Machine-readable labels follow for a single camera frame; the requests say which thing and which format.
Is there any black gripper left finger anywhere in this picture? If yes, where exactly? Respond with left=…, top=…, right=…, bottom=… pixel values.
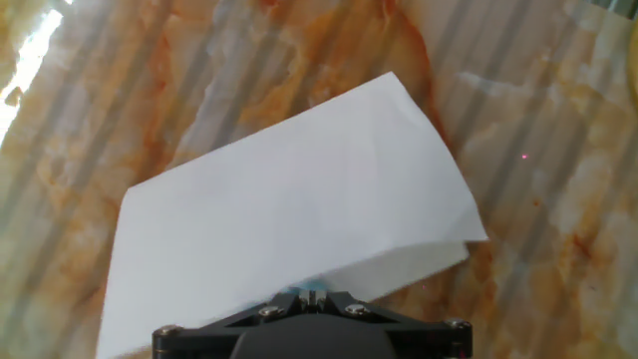
left=152, top=290, right=313, bottom=359

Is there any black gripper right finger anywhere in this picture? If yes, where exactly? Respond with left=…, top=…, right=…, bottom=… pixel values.
left=312, top=290, right=474, bottom=359

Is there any white paper sheet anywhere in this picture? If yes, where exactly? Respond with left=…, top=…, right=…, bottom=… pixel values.
left=94, top=71, right=488, bottom=359

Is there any orange marble pattern mat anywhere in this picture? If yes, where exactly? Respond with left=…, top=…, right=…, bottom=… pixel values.
left=0, top=0, right=638, bottom=359

